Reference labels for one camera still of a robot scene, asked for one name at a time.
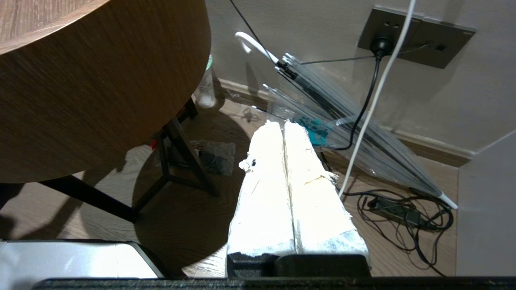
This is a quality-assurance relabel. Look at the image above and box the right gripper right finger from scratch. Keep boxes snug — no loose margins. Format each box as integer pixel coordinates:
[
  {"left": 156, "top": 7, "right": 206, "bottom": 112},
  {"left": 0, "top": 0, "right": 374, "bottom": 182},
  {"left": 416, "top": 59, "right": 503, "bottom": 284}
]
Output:
[{"left": 284, "top": 120, "right": 371, "bottom": 278}]

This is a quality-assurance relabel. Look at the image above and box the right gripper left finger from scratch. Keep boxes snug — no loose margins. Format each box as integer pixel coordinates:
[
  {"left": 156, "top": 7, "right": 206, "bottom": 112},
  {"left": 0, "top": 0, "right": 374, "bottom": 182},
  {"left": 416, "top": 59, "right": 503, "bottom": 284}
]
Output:
[{"left": 226, "top": 120, "right": 296, "bottom": 278}]

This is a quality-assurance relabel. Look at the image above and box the clear plastic bag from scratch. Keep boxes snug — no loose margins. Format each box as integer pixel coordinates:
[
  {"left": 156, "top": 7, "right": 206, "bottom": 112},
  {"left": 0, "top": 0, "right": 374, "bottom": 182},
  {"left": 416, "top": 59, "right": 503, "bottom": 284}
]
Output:
[{"left": 169, "top": 139, "right": 237, "bottom": 176}]

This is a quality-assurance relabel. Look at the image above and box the teal patterned cloth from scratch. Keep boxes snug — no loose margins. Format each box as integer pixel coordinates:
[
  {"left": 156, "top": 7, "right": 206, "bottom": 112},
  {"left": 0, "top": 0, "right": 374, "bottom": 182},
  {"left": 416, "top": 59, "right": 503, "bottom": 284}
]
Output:
[{"left": 298, "top": 116, "right": 334, "bottom": 146}]

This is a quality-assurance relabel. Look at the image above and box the black power adapter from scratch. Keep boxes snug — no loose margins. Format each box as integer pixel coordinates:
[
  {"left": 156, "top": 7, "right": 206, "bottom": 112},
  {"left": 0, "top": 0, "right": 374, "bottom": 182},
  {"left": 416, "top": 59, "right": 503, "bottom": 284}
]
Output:
[{"left": 368, "top": 196, "right": 421, "bottom": 227}]

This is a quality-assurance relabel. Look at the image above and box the clear plastic bottle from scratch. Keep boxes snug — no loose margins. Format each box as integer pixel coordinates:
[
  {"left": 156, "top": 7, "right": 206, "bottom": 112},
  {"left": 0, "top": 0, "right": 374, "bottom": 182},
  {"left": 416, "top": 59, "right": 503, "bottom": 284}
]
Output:
[{"left": 194, "top": 55, "right": 217, "bottom": 109}]

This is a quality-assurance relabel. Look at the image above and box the round wooden side table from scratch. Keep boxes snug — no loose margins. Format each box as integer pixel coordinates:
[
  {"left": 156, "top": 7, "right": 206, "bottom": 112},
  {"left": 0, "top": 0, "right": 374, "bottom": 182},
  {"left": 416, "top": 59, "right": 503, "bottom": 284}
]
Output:
[{"left": 0, "top": 0, "right": 221, "bottom": 223}]

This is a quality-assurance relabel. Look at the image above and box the transparent umbrella with white handle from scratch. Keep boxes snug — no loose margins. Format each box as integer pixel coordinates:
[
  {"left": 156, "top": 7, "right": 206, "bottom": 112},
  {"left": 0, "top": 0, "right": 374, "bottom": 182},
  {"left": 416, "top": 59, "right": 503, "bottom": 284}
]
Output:
[{"left": 235, "top": 31, "right": 459, "bottom": 210}]

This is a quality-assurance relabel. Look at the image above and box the black power plug cable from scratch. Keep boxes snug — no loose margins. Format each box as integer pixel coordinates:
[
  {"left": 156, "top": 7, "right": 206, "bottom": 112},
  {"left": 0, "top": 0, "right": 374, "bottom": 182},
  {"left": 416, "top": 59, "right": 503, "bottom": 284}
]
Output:
[{"left": 299, "top": 35, "right": 429, "bottom": 151}]

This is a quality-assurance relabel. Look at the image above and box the white cable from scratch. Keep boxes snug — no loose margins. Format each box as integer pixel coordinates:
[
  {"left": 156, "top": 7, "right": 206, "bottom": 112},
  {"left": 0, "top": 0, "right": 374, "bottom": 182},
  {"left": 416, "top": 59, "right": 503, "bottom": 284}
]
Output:
[{"left": 338, "top": 0, "right": 417, "bottom": 199}]

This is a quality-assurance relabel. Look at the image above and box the dark wall socket plate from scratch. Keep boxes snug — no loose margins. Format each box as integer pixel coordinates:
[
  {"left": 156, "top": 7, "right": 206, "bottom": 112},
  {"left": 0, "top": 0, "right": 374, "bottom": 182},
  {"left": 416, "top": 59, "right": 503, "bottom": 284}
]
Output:
[{"left": 357, "top": 5, "right": 476, "bottom": 69}]

